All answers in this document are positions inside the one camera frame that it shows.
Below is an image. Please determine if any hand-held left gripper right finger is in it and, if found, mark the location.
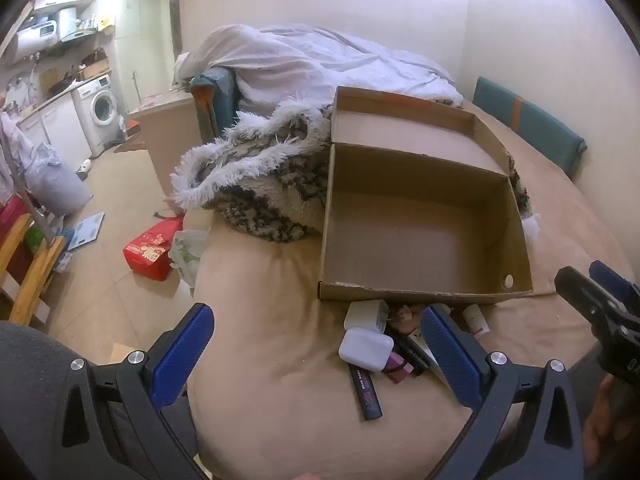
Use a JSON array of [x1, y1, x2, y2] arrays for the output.
[[420, 303, 586, 480]]

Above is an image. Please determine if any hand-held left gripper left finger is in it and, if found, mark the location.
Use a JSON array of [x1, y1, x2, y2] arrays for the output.
[[60, 303, 216, 480]]

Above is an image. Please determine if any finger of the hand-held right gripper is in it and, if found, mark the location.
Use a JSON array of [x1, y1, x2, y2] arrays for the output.
[[554, 266, 623, 333], [588, 260, 640, 313]]

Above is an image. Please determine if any white medicine bottle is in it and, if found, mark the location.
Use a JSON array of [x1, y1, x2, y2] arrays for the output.
[[461, 304, 492, 337]]

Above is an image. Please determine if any small pink plastic item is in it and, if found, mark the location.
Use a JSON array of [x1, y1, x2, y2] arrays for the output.
[[382, 350, 416, 380]]

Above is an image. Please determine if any pink packaged item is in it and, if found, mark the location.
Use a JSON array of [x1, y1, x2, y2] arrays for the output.
[[387, 304, 426, 341]]

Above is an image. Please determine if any white earbuds case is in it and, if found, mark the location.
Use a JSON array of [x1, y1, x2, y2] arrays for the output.
[[339, 326, 395, 372]]

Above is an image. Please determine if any black cosmetic tube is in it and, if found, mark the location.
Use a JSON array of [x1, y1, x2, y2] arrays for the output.
[[348, 361, 383, 421]]

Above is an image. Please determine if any white power adapter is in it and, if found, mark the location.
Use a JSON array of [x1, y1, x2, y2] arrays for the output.
[[344, 299, 390, 335]]

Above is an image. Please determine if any cardboard box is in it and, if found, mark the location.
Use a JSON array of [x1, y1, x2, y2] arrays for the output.
[[317, 85, 535, 306]]

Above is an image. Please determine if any person's right hand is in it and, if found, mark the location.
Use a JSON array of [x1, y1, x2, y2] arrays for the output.
[[582, 374, 640, 467]]

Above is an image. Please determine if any white plastic bag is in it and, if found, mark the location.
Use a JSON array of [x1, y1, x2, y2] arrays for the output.
[[169, 229, 211, 288]]

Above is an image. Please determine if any red gift bag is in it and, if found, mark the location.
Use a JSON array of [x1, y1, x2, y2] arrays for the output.
[[123, 215, 185, 282]]

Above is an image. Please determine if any pale blue bathroom scale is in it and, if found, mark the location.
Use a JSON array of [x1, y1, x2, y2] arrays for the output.
[[66, 211, 106, 252]]

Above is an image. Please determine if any wooden chair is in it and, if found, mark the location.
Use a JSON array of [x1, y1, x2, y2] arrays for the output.
[[0, 212, 68, 326]]

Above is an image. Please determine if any teal cushion with orange stripe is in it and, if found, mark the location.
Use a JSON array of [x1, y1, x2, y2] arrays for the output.
[[472, 76, 587, 179], [190, 69, 241, 143]]

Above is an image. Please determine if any fluffy patterned blanket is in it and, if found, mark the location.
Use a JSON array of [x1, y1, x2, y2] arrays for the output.
[[170, 97, 531, 243]]

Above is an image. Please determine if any grey plastic bag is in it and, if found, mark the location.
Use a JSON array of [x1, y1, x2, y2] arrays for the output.
[[22, 142, 93, 216]]

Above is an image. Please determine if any beige bedside cabinet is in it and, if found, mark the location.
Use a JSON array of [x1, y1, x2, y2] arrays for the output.
[[127, 91, 203, 196]]

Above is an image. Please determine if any white washing machine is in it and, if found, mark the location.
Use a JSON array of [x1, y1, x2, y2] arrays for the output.
[[71, 74, 123, 158]]

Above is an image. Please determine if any white kitchen counter cabinet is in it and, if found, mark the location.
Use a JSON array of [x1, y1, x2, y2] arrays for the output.
[[15, 94, 93, 161]]

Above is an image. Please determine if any white duvet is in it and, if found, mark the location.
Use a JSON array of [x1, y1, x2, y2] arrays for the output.
[[175, 24, 466, 111]]

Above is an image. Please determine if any white water heater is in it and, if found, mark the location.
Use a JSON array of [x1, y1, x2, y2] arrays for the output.
[[52, 6, 80, 43]]

